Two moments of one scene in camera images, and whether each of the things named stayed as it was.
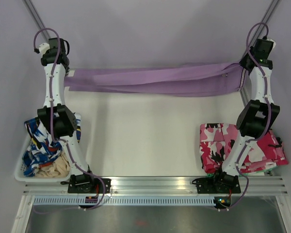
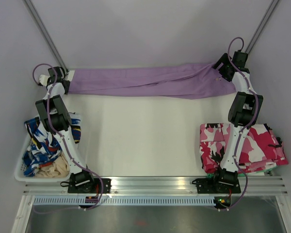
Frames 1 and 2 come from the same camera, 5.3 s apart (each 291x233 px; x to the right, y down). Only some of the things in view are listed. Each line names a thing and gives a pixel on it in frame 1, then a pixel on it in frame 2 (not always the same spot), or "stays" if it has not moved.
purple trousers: (180, 80) stays
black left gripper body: (67, 68) -> (68, 83)
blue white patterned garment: (40, 148) stays
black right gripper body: (243, 61) -> (225, 59)
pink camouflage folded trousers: (217, 140) stays
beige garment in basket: (59, 167) stays
